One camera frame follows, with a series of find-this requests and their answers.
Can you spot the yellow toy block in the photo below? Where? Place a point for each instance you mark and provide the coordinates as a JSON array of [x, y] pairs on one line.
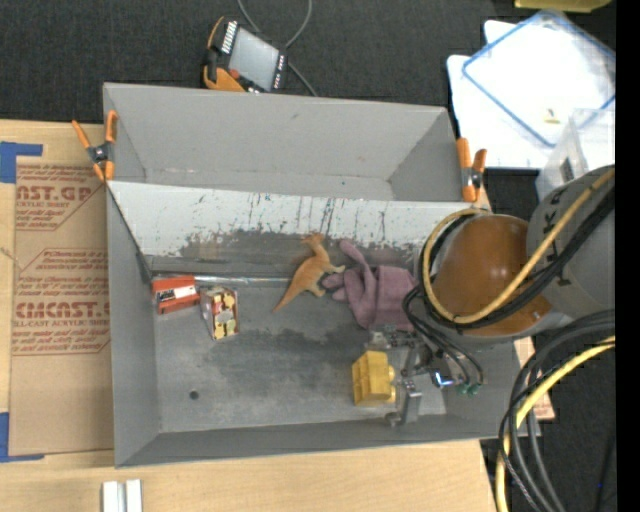
[[372, 377]]

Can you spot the red box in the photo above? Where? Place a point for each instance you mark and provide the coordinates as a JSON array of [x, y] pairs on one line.
[[172, 295]]

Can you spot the orange toy dinosaur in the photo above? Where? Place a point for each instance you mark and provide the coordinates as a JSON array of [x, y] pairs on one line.
[[310, 275]]

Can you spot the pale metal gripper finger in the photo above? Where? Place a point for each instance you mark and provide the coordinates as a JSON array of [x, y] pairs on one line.
[[411, 405]]

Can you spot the purple glove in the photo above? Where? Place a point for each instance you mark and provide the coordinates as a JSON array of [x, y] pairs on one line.
[[382, 297]]

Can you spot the grey metal bin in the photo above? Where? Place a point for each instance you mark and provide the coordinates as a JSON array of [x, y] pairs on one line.
[[280, 380]]

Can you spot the clear packet with yellow pieces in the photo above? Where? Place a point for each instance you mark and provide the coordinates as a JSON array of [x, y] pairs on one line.
[[220, 315]]

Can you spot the brown cardboard board red print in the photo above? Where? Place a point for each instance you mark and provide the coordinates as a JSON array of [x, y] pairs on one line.
[[60, 380]]

